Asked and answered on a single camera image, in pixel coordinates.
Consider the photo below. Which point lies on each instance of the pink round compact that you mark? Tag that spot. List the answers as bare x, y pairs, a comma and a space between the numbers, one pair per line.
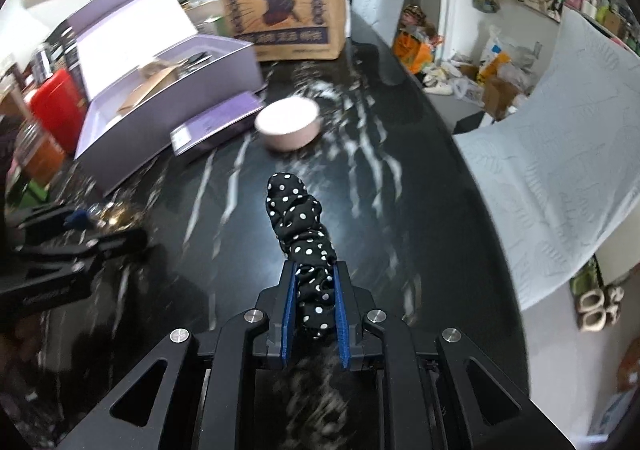
287, 124

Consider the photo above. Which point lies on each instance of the lavender gift box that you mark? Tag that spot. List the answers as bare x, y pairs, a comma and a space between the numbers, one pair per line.
125, 54

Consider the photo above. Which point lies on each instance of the white yellow plastic bag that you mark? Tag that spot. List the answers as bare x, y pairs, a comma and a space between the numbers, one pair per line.
495, 52

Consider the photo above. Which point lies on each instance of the red container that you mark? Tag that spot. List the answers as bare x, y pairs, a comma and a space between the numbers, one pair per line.
57, 109

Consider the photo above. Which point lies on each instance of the black polka-dot scrunchie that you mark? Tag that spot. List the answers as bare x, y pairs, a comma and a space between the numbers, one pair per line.
300, 230

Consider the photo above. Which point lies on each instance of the pair of beige slippers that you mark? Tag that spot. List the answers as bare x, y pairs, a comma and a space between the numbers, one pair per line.
597, 307

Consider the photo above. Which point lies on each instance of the white sneakers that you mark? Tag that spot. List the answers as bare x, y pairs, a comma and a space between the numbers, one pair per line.
440, 79

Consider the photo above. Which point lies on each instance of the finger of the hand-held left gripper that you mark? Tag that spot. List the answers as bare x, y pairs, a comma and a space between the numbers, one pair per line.
50, 217
100, 245

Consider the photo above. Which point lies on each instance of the row of bottles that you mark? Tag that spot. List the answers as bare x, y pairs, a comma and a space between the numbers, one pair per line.
605, 14

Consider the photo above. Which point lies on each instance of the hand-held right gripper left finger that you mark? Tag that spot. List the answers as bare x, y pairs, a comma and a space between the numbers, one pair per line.
287, 315

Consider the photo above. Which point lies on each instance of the small purple box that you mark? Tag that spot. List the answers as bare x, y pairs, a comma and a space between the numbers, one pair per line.
215, 124

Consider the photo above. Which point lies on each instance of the cardboard box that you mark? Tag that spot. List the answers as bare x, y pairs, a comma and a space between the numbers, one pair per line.
500, 97

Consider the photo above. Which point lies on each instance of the pair of green slippers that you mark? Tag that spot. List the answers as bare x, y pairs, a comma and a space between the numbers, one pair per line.
582, 277

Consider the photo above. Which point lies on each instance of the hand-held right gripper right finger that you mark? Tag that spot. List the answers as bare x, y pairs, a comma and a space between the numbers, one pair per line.
342, 315

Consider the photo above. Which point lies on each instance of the gold box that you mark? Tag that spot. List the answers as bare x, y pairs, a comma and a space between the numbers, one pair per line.
150, 84

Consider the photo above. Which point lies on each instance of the orange bag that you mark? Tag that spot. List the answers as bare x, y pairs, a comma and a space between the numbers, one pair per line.
412, 49

